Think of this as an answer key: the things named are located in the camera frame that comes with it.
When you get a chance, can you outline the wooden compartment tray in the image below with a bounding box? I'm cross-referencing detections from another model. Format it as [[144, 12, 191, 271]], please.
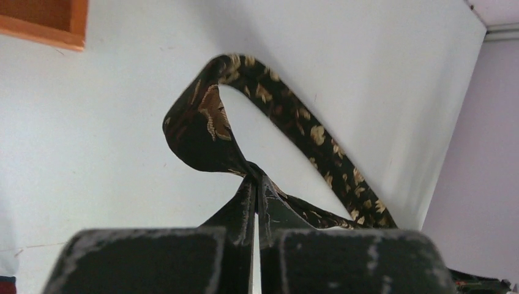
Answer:
[[1, 0, 89, 51]]

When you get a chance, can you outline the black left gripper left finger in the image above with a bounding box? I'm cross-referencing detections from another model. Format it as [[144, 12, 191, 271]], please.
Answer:
[[43, 176, 256, 293]]

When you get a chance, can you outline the green gold patterned tie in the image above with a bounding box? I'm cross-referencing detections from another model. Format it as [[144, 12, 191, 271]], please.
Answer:
[[449, 269, 512, 293]]

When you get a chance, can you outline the dark red striped tie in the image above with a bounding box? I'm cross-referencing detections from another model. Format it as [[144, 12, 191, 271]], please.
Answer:
[[0, 276, 17, 294]]

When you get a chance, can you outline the black gold floral tie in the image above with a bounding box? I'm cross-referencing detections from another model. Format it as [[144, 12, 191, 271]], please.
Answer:
[[162, 52, 398, 230]]

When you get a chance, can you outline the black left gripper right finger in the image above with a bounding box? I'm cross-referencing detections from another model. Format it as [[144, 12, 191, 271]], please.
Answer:
[[258, 176, 456, 293]]

